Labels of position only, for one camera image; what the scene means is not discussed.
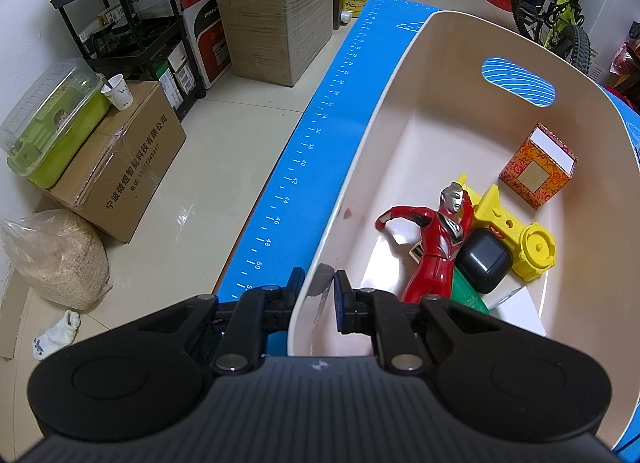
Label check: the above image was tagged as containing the green tube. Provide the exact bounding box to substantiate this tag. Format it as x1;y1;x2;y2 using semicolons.
450;268;489;315

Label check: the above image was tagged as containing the red Ultraman figure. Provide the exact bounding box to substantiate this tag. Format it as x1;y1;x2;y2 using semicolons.
374;182;474;304

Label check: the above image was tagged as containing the black earbuds case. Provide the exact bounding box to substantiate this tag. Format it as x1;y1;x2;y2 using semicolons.
454;228;513;294

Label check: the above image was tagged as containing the yellow plastic toy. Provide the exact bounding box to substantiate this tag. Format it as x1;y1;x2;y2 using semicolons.
457;173;556;282

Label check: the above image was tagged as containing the red floral patterned box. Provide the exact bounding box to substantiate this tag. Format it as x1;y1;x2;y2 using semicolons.
499;123;577;210

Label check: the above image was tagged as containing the beige plastic storage bin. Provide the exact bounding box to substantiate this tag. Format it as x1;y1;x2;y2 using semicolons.
288;12;639;445

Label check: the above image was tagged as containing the white power adapter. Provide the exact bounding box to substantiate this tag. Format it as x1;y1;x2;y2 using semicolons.
479;287;546;336

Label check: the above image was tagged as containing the blue silicone baking mat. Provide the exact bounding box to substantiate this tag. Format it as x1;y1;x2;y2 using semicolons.
218;0;639;462

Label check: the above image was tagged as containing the low cardboard box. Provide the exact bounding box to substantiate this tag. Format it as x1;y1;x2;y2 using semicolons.
47;81;186;243

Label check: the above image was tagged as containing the white sock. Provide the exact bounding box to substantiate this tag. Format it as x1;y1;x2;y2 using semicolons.
32;310;81;360

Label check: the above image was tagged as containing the bag of wood shavings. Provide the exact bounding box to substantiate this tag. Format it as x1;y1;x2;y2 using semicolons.
1;209;111;311

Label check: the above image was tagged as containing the white paper cup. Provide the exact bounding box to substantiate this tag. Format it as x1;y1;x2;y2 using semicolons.
101;74;134;111

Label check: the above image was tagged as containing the green clear lidded container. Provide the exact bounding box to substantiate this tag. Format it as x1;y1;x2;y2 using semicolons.
1;58;111;189

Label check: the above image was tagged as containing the large taped cardboard box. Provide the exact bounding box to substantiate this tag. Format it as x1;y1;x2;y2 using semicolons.
217;0;333;87

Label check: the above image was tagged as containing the black metal shelf rack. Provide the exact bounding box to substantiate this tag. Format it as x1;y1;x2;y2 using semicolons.
51;0;205;120

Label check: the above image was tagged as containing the red white appliance box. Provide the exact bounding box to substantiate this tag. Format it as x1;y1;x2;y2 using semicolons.
179;0;231;90

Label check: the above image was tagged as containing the green black bicycle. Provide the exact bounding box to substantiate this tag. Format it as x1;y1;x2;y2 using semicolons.
511;0;591;74

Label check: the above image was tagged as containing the white freezer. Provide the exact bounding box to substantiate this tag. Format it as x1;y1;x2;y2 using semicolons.
580;0;639;85

